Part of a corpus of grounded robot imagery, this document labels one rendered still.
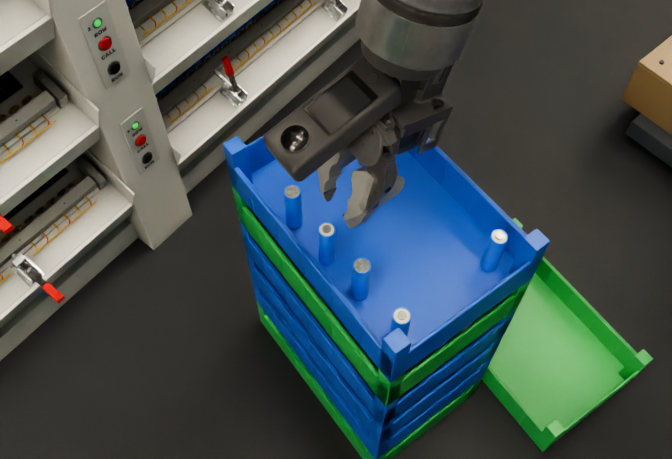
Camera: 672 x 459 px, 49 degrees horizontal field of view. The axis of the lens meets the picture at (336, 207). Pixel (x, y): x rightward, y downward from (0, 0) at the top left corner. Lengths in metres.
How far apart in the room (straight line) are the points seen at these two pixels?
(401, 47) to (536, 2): 1.16
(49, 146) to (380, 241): 0.46
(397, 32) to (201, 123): 0.73
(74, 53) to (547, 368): 0.83
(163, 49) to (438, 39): 0.60
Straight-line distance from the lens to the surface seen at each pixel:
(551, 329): 1.26
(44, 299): 1.27
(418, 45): 0.57
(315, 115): 0.61
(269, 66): 1.32
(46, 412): 1.25
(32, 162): 1.03
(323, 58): 1.50
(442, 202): 0.86
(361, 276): 0.74
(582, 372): 1.25
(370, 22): 0.58
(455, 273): 0.82
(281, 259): 0.86
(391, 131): 0.64
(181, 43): 1.11
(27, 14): 0.91
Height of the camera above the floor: 1.12
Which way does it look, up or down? 58 degrees down
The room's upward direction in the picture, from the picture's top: straight up
